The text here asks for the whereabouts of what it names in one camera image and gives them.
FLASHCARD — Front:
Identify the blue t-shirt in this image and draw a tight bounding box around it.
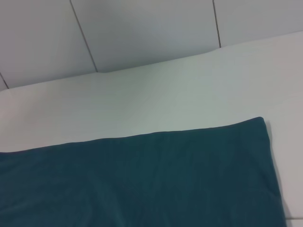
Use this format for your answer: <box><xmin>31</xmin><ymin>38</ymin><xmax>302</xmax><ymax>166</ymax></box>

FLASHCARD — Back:
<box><xmin>0</xmin><ymin>116</ymin><xmax>290</xmax><ymax>227</ymax></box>

